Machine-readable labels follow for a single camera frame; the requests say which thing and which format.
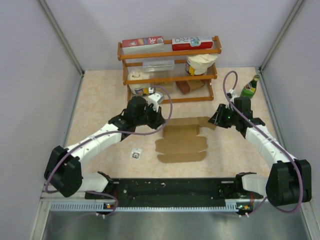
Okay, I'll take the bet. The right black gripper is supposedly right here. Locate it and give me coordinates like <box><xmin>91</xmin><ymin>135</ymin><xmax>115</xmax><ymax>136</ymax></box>
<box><xmin>208</xmin><ymin>103</ymin><xmax>240</xmax><ymax>129</ymax></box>

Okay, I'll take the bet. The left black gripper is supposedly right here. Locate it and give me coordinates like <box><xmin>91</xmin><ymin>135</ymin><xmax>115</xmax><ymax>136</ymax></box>
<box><xmin>134</xmin><ymin>103</ymin><xmax>166</xmax><ymax>130</ymax></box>

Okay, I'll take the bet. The brown cardboard box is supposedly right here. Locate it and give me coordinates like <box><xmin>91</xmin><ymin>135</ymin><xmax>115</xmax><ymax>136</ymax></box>
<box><xmin>155</xmin><ymin>116</ymin><xmax>216</xmax><ymax>164</ymax></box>

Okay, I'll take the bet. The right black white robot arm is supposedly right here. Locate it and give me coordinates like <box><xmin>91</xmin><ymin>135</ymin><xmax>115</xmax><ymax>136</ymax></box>
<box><xmin>208</xmin><ymin>94</ymin><xmax>312</xmax><ymax>207</ymax></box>

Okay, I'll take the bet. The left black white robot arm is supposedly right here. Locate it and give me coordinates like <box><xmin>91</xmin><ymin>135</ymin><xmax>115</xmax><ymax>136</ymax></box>
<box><xmin>44</xmin><ymin>92</ymin><xmax>166</xmax><ymax>199</ymax></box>

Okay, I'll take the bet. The red white foil box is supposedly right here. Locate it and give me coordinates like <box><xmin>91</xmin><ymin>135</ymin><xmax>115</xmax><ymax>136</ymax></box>
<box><xmin>121</xmin><ymin>35</ymin><xmax>165</xmax><ymax>55</ymax></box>

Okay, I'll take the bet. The red white wrap box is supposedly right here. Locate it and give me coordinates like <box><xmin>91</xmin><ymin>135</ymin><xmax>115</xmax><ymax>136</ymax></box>
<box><xmin>171</xmin><ymin>36</ymin><xmax>213</xmax><ymax>51</ymax></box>

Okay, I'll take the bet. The beige sponge pack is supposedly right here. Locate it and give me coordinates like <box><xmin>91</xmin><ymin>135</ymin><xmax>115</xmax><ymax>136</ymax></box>
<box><xmin>155</xmin><ymin>82</ymin><xmax>174</xmax><ymax>95</ymax></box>

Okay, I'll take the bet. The small plastic bag packet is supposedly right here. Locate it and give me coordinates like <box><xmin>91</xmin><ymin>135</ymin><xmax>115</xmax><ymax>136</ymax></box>
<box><xmin>130</xmin><ymin>148</ymin><xmax>143</xmax><ymax>160</ymax></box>

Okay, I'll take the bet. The green glass bottle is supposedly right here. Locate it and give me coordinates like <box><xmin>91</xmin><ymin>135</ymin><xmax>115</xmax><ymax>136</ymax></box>
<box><xmin>240</xmin><ymin>74</ymin><xmax>260</xmax><ymax>99</ymax></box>

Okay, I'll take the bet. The red-brown scouring pad pack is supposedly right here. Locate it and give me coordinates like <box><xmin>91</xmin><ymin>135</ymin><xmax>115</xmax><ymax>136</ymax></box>
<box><xmin>175</xmin><ymin>80</ymin><xmax>206</xmax><ymax>95</ymax></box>

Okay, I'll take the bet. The lower toilet paper roll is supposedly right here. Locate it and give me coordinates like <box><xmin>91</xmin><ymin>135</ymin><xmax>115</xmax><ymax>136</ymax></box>
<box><xmin>128</xmin><ymin>69</ymin><xmax>151</xmax><ymax>96</ymax></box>

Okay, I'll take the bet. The toilet paper roll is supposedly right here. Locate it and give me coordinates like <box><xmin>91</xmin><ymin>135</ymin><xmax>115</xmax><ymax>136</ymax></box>
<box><xmin>128</xmin><ymin>69</ymin><xmax>151</xmax><ymax>96</ymax></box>
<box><xmin>185</xmin><ymin>53</ymin><xmax>219</xmax><ymax>76</ymax></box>

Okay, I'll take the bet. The orange wooden shelf rack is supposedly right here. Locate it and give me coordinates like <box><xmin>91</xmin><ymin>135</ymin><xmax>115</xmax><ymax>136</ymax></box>
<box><xmin>117</xmin><ymin>35</ymin><xmax>222</xmax><ymax>103</ymax></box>

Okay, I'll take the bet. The clear plastic container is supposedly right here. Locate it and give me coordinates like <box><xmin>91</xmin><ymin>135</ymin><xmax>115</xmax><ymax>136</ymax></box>
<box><xmin>142</xmin><ymin>60</ymin><xmax>175</xmax><ymax>73</ymax></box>

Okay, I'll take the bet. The upper toilet paper roll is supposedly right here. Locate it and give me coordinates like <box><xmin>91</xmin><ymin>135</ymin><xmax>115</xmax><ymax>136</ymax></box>
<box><xmin>185</xmin><ymin>53</ymin><xmax>219</xmax><ymax>76</ymax></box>

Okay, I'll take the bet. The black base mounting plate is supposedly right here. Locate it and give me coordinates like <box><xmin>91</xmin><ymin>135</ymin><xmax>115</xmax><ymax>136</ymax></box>
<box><xmin>84</xmin><ymin>177</ymin><xmax>265</xmax><ymax>208</ymax></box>

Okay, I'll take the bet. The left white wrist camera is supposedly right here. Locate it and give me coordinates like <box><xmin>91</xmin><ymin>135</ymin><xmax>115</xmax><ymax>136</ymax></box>
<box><xmin>146</xmin><ymin>87</ymin><xmax>165</xmax><ymax>112</ymax></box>

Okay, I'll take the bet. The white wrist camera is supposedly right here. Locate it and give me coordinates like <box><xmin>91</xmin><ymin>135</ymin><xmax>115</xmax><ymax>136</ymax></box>
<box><xmin>146</xmin><ymin>87</ymin><xmax>165</xmax><ymax>112</ymax></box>
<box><xmin>226</xmin><ymin>88</ymin><xmax>239</xmax><ymax>104</ymax></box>

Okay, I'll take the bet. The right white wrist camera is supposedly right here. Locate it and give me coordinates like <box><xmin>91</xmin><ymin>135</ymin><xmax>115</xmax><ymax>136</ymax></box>
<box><xmin>226</xmin><ymin>88</ymin><xmax>239</xmax><ymax>104</ymax></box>

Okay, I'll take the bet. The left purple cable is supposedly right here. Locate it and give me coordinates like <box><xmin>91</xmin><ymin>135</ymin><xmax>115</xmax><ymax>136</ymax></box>
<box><xmin>44</xmin><ymin>85</ymin><xmax>174</xmax><ymax>219</ymax></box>

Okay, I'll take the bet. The purple cable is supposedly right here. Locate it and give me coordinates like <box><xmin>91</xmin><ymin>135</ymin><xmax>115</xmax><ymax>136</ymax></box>
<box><xmin>222</xmin><ymin>71</ymin><xmax>305</xmax><ymax>218</ymax></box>
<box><xmin>44</xmin><ymin>85</ymin><xmax>174</xmax><ymax>219</ymax></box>

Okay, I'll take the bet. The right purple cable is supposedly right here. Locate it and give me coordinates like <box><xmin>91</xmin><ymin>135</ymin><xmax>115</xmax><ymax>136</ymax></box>
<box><xmin>222</xmin><ymin>71</ymin><xmax>305</xmax><ymax>218</ymax></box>

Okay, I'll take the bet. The grey slotted cable duct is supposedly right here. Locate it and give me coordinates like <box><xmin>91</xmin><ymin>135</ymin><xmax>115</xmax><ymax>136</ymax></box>
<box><xmin>50</xmin><ymin>199</ymin><xmax>253</xmax><ymax>213</ymax></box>

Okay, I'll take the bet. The aluminium frame rail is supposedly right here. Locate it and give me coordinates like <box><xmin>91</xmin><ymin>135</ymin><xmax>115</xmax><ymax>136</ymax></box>
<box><xmin>39</xmin><ymin>181</ymin><xmax>313</xmax><ymax>202</ymax></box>

